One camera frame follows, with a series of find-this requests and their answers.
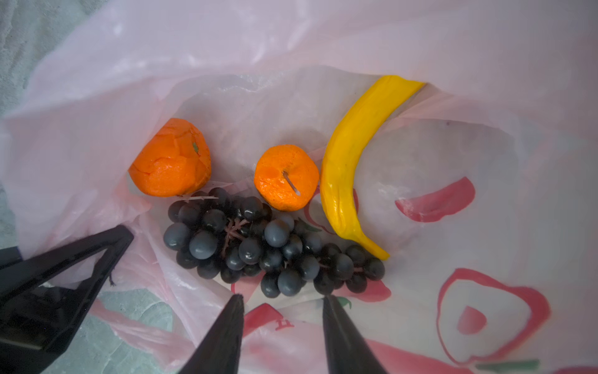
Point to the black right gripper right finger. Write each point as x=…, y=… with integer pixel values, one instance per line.
x=347, y=352

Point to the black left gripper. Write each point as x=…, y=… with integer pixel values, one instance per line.
x=37, y=322

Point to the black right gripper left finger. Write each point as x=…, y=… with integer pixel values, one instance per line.
x=220, y=350

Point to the fake orange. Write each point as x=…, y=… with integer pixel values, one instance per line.
x=286, y=177
x=175, y=162

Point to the pink plastic bag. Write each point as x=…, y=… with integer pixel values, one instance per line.
x=482, y=188

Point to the fake dark grapes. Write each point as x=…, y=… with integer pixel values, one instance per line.
x=234, y=237

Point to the fake yellow banana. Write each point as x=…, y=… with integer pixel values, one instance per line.
x=344, y=150

